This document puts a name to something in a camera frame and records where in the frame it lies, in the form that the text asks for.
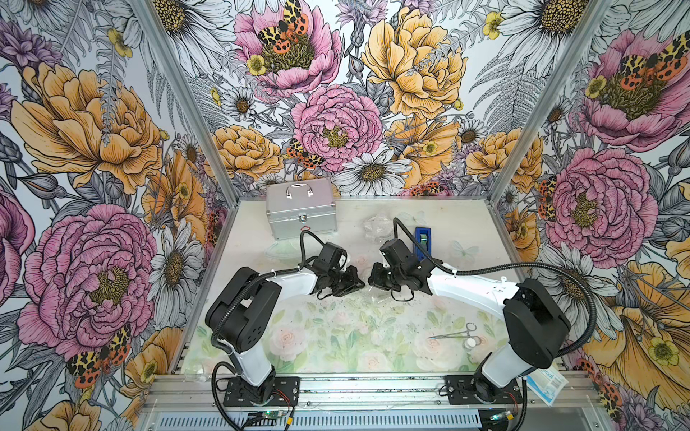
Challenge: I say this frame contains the clear bubble wrap sheet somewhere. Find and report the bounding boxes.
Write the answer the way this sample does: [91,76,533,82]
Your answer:
[359,287,395,306]
[362,214,395,244]

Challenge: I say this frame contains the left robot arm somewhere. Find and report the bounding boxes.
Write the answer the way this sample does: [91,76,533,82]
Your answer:
[205,242,365,407]

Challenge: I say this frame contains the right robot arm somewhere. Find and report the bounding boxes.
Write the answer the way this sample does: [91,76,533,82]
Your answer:
[368,239,571,403]

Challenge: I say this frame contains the blue tape dispenser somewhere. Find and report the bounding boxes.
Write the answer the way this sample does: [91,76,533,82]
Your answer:
[414,226,431,260]

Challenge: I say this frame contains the silver aluminium case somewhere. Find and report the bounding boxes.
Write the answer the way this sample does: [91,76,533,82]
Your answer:
[266,179,338,241]

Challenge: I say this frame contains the silver scissors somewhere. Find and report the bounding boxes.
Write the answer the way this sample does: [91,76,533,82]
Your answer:
[429,323,477,339]

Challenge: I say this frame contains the white blue packet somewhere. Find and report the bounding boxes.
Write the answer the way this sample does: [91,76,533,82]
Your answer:
[526,366,569,407]

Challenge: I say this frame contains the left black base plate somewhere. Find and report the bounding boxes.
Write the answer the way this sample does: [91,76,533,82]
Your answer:
[222,376,301,408]

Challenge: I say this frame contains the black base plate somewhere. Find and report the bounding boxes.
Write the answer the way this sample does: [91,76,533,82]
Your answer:
[443,375,524,405]
[222,376,301,408]

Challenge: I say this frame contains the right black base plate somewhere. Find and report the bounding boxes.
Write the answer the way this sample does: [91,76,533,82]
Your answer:
[443,375,524,405]

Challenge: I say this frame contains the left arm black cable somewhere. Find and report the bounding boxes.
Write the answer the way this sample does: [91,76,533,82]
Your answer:
[207,228,335,431]

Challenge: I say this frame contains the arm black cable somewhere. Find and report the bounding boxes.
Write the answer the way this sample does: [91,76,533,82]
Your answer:
[392,216,598,431]
[207,228,335,431]

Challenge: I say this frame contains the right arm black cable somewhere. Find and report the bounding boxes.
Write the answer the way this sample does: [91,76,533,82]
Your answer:
[392,216,598,431]

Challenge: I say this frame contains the aluminium front rail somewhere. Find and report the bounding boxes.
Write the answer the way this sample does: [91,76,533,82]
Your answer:
[141,372,599,411]

